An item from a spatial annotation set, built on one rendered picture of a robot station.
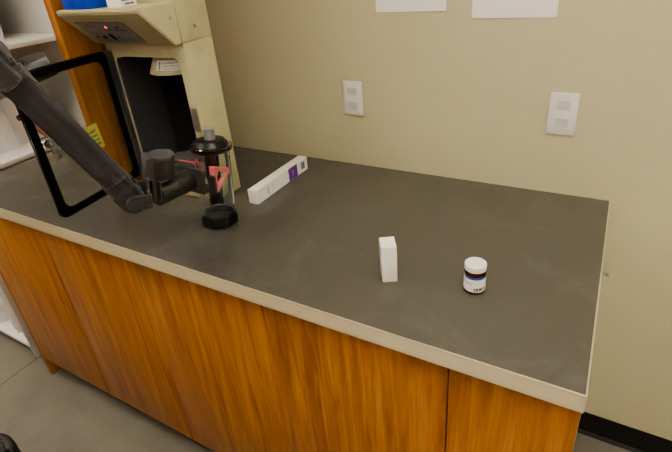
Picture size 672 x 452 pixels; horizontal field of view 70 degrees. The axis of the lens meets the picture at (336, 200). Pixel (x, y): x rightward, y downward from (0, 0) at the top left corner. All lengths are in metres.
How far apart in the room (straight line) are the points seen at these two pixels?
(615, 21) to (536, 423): 0.92
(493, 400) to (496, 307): 0.17
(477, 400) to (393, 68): 0.95
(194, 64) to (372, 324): 0.84
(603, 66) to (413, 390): 0.90
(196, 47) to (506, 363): 1.07
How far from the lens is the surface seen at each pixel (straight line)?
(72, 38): 1.62
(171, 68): 1.47
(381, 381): 1.11
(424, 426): 1.15
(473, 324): 0.98
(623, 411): 1.98
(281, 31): 1.69
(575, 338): 0.99
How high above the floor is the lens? 1.59
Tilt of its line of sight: 28 degrees down
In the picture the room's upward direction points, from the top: 5 degrees counter-clockwise
